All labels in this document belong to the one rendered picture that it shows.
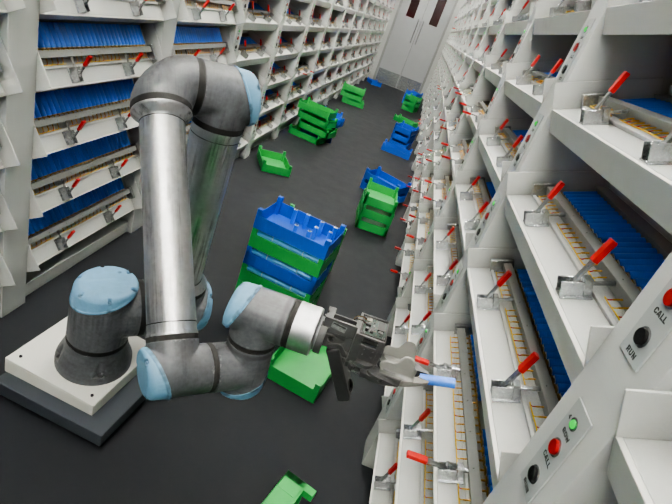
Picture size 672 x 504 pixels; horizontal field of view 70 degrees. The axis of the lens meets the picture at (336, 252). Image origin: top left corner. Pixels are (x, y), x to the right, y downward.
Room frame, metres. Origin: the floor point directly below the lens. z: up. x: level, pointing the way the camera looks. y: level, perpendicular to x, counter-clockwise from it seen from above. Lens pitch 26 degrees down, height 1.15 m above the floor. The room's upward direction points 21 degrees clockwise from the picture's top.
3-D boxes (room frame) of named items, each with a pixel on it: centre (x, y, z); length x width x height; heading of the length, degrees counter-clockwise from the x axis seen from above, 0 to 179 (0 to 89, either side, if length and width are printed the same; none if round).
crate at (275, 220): (1.70, 0.16, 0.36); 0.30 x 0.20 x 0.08; 81
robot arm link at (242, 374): (0.71, 0.09, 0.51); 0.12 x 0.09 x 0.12; 129
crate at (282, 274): (1.70, 0.16, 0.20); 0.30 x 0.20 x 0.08; 81
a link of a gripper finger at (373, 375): (0.69, -0.14, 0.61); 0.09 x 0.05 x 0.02; 84
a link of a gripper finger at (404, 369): (0.69, -0.19, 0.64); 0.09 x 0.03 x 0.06; 84
